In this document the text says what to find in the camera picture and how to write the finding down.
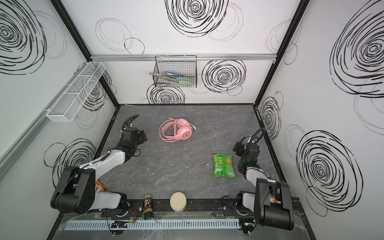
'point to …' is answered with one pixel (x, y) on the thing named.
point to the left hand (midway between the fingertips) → (137, 133)
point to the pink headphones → (173, 130)
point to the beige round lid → (178, 201)
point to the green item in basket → (185, 81)
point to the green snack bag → (223, 165)
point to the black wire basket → (176, 71)
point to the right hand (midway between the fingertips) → (243, 143)
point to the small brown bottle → (148, 209)
